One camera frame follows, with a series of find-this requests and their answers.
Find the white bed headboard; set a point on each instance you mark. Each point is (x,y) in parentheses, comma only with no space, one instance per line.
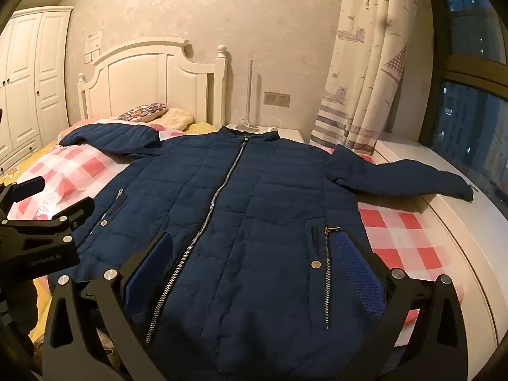
(135,83)

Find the white window sill platform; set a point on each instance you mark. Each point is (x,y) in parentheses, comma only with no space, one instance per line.
(456,222)

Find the printed striped curtain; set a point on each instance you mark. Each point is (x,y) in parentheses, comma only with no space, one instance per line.
(365,67)

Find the white wardrobe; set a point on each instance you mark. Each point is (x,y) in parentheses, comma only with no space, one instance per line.
(27,67)

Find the yellow pillow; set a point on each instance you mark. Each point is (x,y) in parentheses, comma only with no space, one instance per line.
(202,127)

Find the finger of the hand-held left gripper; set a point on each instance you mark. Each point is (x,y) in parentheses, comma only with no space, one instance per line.
(27,189)
(71,211)

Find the white pole lamp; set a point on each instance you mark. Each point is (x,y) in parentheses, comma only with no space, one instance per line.
(249,95)

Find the red checked blanket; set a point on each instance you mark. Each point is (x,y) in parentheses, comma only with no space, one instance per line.
(401,238)

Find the cream plush pillow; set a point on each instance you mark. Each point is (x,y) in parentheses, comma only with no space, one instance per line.
(176,118)

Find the wall socket plate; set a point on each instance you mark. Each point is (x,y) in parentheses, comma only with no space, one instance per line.
(276,99)

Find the patterned round pillow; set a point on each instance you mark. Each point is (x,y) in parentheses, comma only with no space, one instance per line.
(143,112)

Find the white nightstand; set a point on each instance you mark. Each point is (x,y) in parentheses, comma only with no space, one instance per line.
(289,135)

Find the dark window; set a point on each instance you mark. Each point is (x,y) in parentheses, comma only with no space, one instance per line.
(464,127)

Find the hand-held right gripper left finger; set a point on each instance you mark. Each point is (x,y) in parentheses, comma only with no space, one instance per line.
(149,264)

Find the navy puffer jacket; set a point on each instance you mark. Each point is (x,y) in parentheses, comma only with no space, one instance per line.
(246,226)

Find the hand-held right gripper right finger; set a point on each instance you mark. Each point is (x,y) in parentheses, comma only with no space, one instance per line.
(357,270)

